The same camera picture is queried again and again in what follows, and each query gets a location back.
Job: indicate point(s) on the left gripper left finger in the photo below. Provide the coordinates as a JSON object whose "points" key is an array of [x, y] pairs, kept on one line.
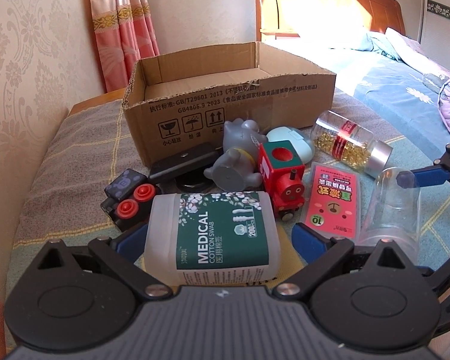
{"points": [[117, 258]]}

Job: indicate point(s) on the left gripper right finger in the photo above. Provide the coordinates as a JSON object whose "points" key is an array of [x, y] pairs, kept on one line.
{"points": [[325, 259]]}

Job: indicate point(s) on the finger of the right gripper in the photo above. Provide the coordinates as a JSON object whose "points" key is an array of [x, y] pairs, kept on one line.
{"points": [[423, 177]]}

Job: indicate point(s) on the clear plastic jar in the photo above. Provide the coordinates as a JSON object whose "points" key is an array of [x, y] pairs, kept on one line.
{"points": [[394, 211]]}

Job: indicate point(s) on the pink card pack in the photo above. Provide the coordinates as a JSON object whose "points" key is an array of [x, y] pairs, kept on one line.
{"points": [[332, 204]]}

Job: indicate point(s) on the medical cotton swab container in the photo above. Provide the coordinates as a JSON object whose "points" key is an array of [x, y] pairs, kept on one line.
{"points": [[211, 239]]}

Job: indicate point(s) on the pill bottle silver cap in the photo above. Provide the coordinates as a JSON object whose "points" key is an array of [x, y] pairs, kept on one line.
{"points": [[350, 143]]}

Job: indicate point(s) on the black oval glossy object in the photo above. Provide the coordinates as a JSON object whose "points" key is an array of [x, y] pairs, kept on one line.
{"points": [[193, 187]]}

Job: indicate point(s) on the red wooden toy train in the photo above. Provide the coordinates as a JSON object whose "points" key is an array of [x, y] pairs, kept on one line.
{"points": [[282, 172]]}

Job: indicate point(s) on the mint green oval case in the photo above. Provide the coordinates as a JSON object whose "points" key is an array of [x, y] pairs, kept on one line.
{"points": [[301, 142]]}

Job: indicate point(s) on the grey rubber animal toy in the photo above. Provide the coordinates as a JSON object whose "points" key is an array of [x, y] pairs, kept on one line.
{"points": [[236, 169]]}

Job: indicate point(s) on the black rectangular device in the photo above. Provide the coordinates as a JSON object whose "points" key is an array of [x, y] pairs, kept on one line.
{"points": [[200, 156]]}

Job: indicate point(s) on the checked blanket on table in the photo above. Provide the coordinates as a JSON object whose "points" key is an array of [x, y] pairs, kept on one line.
{"points": [[93, 147]]}

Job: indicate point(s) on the blue bed sheet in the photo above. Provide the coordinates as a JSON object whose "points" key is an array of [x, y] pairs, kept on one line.
{"points": [[386, 71]]}

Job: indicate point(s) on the brown cardboard box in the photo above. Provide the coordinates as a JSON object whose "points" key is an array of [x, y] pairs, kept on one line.
{"points": [[176, 101]]}

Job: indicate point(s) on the wooden bed headboard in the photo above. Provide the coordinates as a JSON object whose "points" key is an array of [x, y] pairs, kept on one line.
{"points": [[286, 18]]}

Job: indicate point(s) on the pink patterned curtain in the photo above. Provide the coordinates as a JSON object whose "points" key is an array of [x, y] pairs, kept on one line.
{"points": [[124, 34]]}

